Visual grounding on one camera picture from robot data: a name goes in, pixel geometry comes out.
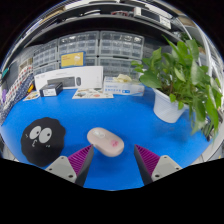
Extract long white keyboard box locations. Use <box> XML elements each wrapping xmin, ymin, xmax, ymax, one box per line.
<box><xmin>34</xmin><ymin>65</ymin><xmax>104</xmax><ymax>92</ymax></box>

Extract yellow product box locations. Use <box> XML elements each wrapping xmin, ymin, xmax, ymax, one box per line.
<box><xmin>60</xmin><ymin>50</ymin><xmax>86</xmax><ymax>69</ymax></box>

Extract black cartoon-eyed mouse pad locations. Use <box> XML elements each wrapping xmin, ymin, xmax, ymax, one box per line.
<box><xmin>20</xmin><ymin>116</ymin><xmax>67</xmax><ymax>168</ymax></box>

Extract white and blue glove box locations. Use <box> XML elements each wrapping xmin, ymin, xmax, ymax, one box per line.
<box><xmin>102</xmin><ymin>73</ymin><xmax>146</xmax><ymax>97</ymax></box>

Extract pink computer mouse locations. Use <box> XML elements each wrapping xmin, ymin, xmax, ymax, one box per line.
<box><xmin>86</xmin><ymin>127</ymin><xmax>125</xmax><ymax>158</ymax></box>

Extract small colourful sticker sheet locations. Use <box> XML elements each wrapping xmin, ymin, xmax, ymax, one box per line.
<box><xmin>22</xmin><ymin>90</ymin><xmax>41</xmax><ymax>102</ymax></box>

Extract small black box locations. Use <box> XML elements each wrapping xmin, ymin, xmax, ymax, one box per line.
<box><xmin>38</xmin><ymin>82</ymin><xmax>64</xmax><ymax>98</ymax></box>

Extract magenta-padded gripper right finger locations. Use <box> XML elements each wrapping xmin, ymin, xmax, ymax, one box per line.
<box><xmin>133</xmin><ymin>143</ymin><xmax>183</xmax><ymax>186</ymax></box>

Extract green plant in white pot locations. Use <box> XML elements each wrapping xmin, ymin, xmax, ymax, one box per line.
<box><xmin>130</xmin><ymin>34</ymin><xmax>224</xmax><ymax>139</ymax></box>

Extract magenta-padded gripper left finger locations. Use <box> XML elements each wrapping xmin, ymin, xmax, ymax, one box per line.
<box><xmin>44</xmin><ymin>143</ymin><xmax>95</xmax><ymax>188</ymax></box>

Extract dark wall shelf unit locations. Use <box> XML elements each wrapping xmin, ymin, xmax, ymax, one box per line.
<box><xmin>13</xmin><ymin>0</ymin><xmax>201</xmax><ymax>44</ymax></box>

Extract large colourful sticker sheet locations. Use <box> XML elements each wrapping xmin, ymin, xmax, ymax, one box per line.
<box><xmin>71</xmin><ymin>87</ymin><xmax>115</xmax><ymax>100</ymax></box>

